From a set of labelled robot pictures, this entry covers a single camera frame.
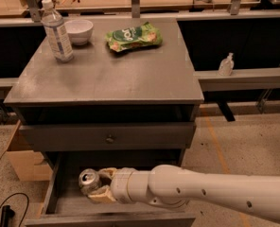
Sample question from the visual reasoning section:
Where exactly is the grey wooden drawer cabinet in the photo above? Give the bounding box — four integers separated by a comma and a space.
3, 17, 205, 227

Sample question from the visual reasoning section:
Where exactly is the green 7up soda can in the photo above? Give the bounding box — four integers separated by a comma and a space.
79, 168, 101, 195

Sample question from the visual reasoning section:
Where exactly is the clear plastic water bottle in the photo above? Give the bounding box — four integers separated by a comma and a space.
42, 0, 73, 62

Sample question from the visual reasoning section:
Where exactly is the open grey middle drawer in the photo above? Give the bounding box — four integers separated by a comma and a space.
26, 150, 195, 227

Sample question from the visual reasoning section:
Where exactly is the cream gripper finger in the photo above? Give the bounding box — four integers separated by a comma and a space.
98, 167, 117, 185
88, 186, 116, 203

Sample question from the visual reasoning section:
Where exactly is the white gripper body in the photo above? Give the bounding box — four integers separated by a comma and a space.
110, 167, 135, 204

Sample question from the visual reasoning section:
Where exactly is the small sanitizer pump bottle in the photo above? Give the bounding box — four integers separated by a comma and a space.
219, 53, 234, 77

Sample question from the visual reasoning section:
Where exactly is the closed grey top drawer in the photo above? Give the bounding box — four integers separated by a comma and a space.
19, 122, 196, 151

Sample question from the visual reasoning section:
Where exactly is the black cable with plug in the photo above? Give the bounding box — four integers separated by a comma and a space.
0, 192, 30, 227

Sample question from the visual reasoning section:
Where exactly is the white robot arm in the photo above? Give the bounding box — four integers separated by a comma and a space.
88, 165, 280, 223

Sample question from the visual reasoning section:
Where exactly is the green chip bag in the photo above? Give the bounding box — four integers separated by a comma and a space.
105, 22, 163, 52

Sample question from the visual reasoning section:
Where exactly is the brown cardboard box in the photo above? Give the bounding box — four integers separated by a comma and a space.
0, 121, 52, 182

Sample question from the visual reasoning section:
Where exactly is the white ceramic bowl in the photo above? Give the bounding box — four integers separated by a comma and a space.
64, 20, 94, 45

